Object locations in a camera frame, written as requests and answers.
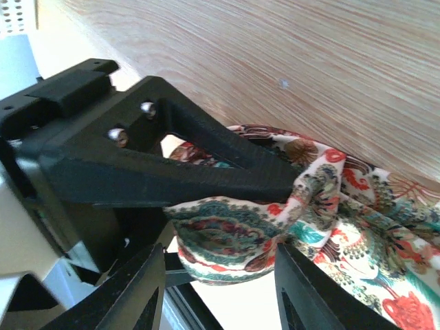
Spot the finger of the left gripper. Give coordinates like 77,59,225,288
39,76,299,208

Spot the floral patterned tie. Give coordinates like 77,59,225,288
165,125,439,329

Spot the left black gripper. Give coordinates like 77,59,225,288
1,59,168,275

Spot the white perforated plastic basket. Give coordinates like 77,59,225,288
0,0,37,39

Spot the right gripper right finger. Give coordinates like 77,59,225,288
274,243,397,330

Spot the black aluminium frame rail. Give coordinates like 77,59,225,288
162,252,223,330

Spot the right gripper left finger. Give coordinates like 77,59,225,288
43,244,166,330

